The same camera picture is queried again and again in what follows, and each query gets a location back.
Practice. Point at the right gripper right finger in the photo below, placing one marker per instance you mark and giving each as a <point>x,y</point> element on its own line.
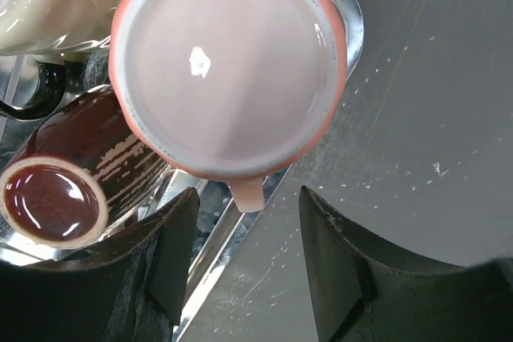
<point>365,288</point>

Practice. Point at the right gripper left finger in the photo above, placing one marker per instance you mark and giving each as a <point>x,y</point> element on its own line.
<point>129,287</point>

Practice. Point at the pink mug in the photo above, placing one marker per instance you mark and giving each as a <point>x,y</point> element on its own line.
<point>229,90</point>

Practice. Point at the small brown mug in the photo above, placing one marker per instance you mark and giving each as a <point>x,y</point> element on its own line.
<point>80,172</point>

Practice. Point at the cream white mug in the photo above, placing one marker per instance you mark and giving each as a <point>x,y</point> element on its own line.
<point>46,26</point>

